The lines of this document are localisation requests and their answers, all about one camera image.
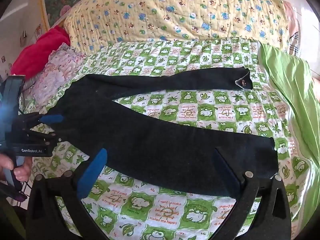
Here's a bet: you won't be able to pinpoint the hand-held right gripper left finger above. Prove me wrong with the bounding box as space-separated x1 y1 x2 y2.
26 148 111 240

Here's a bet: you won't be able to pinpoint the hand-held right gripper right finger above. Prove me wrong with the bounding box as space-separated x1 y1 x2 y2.
197 147 292 240

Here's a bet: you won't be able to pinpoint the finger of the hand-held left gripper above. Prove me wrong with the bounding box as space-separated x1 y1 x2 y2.
24 113 63 125
27 129 68 144

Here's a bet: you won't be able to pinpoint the black pants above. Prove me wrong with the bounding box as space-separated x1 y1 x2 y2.
49 66 280 199

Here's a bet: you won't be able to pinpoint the person's left hand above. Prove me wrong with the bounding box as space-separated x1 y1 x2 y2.
0 153 33 183

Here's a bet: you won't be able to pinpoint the pink floral ruffled pillow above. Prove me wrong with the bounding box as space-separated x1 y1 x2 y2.
22 42 88 104

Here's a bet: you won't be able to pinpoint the green and white printed quilt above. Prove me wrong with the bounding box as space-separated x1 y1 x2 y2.
24 36 317 240

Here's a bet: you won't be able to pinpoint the red cloth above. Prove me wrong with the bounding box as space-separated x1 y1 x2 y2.
11 26 71 80

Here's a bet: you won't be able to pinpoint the plain green sheet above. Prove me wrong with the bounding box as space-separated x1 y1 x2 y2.
257 42 320 230

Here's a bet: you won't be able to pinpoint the plaid cloth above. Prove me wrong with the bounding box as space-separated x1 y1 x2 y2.
288 21 305 58

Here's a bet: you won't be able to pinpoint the yellow animal print quilt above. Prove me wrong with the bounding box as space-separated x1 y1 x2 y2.
64 0 291 55

